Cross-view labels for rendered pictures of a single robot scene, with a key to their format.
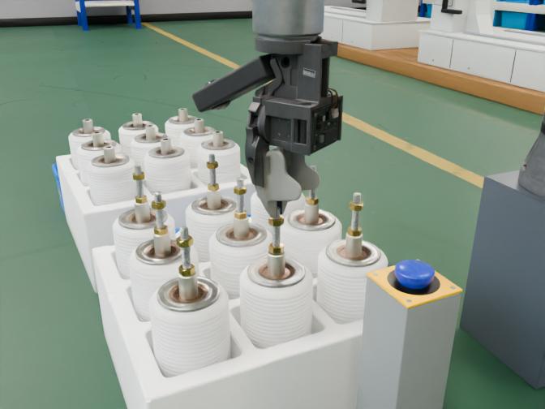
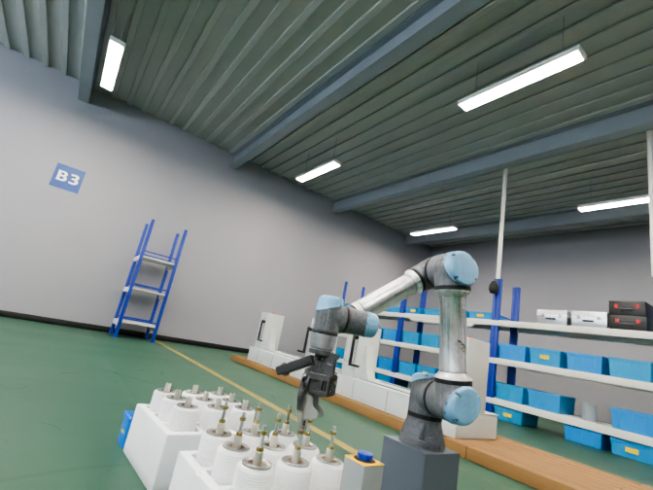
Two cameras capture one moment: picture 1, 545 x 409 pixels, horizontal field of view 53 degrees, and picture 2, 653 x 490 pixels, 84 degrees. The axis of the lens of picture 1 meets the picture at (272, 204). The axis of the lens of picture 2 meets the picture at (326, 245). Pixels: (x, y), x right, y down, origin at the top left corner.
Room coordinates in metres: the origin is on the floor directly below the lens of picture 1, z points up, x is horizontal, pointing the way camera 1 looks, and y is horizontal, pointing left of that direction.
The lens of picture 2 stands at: (-0.45, 0.24, 0.58)
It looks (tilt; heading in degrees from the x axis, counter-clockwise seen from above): 14 degrees up; 349
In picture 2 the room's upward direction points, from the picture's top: 11 degrees clockwise
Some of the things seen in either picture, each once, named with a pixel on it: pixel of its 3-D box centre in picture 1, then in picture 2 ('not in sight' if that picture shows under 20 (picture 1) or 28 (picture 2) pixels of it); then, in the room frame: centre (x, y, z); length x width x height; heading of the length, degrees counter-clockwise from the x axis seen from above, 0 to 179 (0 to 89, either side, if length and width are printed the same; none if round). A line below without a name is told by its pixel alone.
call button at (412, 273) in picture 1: (414, 276); (364, 456); (0.48, -0.15, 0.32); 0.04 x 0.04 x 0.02
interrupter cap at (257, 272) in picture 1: (276, 272); (295, 461); (0.61, -0.01, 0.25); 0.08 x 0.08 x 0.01
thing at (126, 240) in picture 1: (148, 269); (211, 467); (0.77, 0.20, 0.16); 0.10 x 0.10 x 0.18
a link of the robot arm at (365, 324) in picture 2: not in sight; (356, 322); (0.63, -0.12, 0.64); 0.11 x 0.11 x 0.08; 6
